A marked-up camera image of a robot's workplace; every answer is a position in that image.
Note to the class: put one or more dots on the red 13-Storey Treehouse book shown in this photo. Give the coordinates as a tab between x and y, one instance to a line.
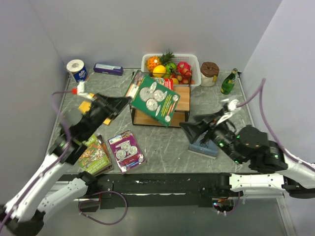
167	82

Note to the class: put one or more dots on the green 65-Storey Treehouse book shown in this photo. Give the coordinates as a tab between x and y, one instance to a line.
94	160

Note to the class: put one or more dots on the toilet paper roll blue wrap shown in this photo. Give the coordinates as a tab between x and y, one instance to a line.
77	70

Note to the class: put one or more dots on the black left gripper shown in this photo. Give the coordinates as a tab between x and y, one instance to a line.
112	105

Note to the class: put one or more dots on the pink toy dragon fruit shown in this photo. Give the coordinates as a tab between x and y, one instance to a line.
183	71

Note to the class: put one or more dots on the white plastic fruit basket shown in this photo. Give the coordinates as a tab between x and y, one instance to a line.
189	58

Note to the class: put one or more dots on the purple back-cover Treehouse book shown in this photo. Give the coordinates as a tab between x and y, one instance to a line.
126	151

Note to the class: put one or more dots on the purple rectangular box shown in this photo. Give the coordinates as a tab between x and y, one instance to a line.
108	69

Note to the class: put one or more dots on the green toy apple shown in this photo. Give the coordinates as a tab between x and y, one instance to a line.
170	67

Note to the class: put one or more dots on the blue 1984 book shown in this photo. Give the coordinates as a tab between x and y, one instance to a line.
207	149

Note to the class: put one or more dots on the yellow toy lemon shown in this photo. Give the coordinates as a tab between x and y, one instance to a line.
175	81

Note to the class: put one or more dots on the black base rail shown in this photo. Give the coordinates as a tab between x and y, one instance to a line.
160	190

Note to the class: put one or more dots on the yellow thin book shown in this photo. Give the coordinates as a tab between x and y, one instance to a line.
86	104

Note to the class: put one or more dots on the black wire wooden shelf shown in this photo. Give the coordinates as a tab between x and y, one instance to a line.
181	113

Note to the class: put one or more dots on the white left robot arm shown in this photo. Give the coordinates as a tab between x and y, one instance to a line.
26	213

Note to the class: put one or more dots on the yellow orange toy fruit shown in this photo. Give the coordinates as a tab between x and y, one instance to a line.
159	71

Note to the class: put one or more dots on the green glass bottle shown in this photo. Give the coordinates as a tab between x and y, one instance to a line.
228	83

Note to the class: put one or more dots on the white jar brown lid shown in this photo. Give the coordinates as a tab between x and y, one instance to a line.
209	73

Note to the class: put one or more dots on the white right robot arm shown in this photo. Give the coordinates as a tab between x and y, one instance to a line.
274	170

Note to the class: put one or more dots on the green back-cover Treehouse book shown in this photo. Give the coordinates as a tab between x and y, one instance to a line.
153	99

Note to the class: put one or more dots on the brown book under green one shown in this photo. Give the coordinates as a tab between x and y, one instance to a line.
108	155

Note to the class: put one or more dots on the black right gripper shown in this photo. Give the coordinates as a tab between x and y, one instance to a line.
191	129

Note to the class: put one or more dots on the orange toy pineapple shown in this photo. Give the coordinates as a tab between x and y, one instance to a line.
156	60

